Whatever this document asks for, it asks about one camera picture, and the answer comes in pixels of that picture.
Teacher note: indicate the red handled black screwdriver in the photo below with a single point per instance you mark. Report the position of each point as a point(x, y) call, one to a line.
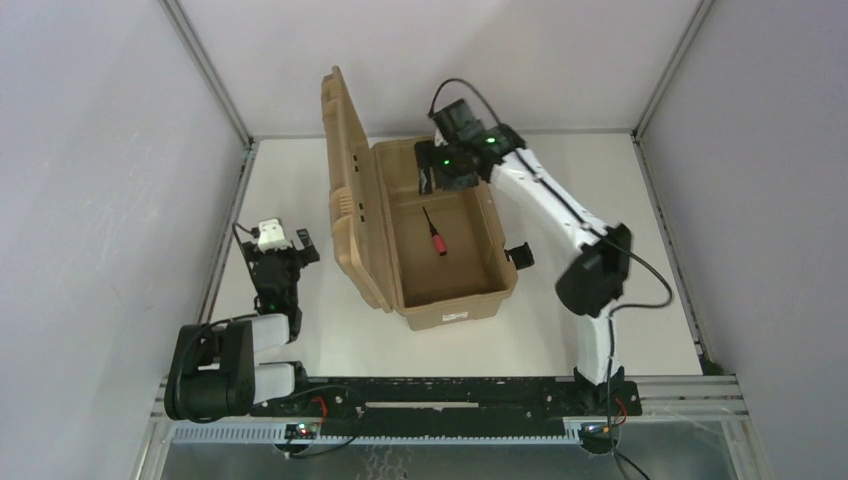
point(437, 240)

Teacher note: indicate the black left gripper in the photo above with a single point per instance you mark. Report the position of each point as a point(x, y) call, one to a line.
point(278, 255)

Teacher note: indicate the small green circuit board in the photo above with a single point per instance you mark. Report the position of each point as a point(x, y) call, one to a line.
point(301, 431)

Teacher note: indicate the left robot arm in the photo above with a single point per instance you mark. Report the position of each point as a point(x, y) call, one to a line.
point(213, 373)

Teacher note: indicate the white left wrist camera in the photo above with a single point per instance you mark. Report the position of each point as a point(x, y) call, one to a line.
point(272, 235)

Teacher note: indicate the tan plastic storage bin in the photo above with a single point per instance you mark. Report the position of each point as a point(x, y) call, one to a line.
point(381, 237)

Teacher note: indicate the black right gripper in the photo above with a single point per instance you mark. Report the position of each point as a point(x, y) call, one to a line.
point(429, 159)

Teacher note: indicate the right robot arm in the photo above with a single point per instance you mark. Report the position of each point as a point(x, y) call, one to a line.
point(599, 261)

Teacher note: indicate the black bin latch front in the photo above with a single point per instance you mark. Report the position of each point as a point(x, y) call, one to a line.
point(521, 256)

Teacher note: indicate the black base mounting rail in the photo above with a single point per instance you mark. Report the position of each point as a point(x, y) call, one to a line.
point(444, 408)

